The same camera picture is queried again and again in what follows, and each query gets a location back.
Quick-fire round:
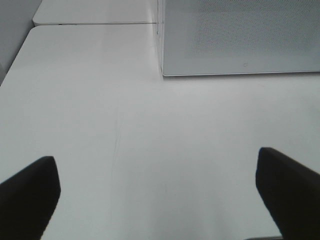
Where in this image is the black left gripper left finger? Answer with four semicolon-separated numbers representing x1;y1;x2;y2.
0;156;61;240

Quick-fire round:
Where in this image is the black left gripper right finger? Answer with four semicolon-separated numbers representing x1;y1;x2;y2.
255;147;320;240

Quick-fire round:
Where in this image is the white microwave door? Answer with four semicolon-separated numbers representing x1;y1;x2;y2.
161;0;320;77

